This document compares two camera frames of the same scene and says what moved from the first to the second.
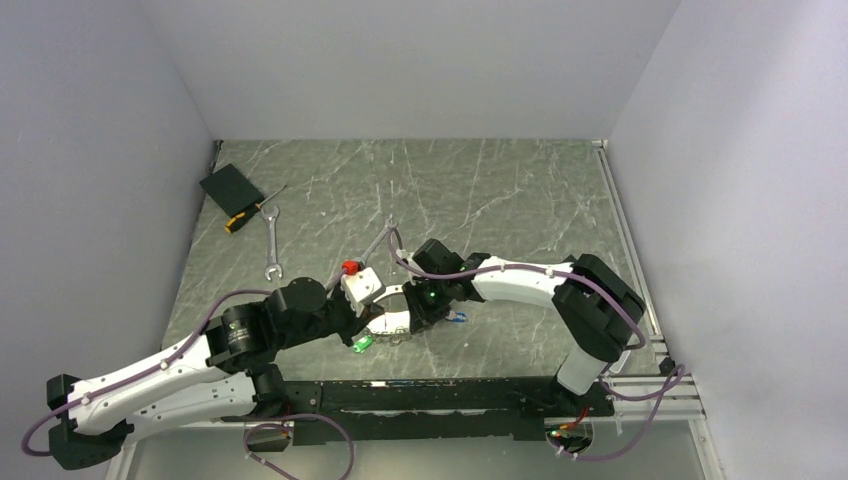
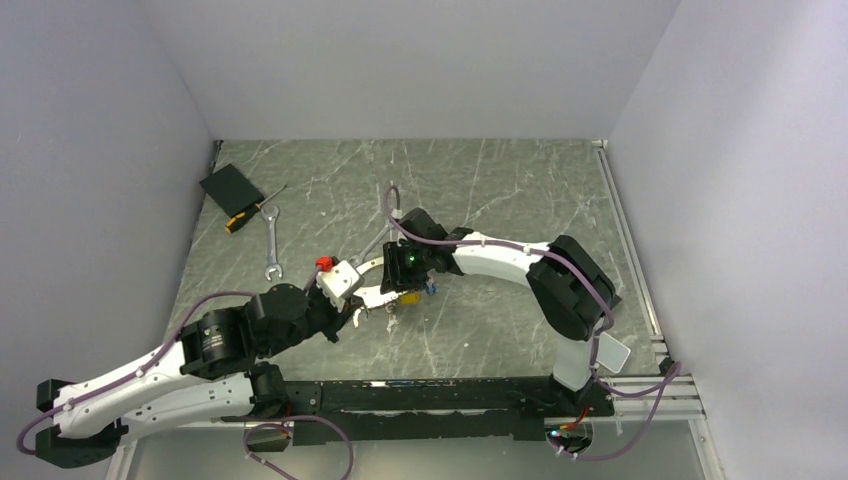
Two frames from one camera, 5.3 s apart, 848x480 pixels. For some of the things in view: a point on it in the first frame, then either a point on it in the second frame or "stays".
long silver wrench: [273, 265] stays
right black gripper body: [429, 300] -> [407, 264]
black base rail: [427, 411] stays
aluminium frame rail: [662, 395] stays
